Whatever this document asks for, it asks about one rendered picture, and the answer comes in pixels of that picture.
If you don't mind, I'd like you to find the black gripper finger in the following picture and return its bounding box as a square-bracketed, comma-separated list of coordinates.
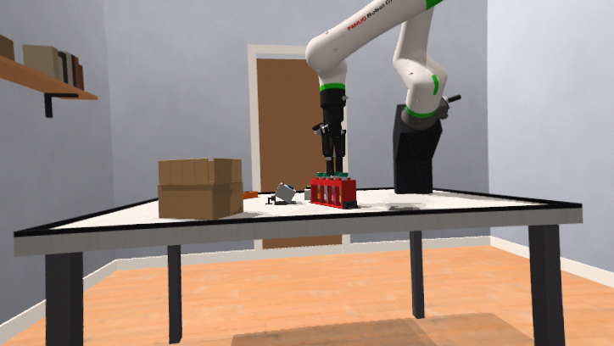
[321, 124, 337, 176]
[334, 126, 346, 173]

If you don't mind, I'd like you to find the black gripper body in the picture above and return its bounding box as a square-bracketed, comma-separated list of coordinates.
[323, 105, 343, 137]

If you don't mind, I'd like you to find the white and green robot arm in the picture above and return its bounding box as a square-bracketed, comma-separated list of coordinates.
[305, 0, 461, 130]

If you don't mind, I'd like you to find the orange pocket multimeter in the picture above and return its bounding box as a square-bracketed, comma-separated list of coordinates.
[243, 191, 258, 199]

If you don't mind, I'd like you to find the grey button panel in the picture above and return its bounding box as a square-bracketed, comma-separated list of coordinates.
[268, 183, 296, 205]

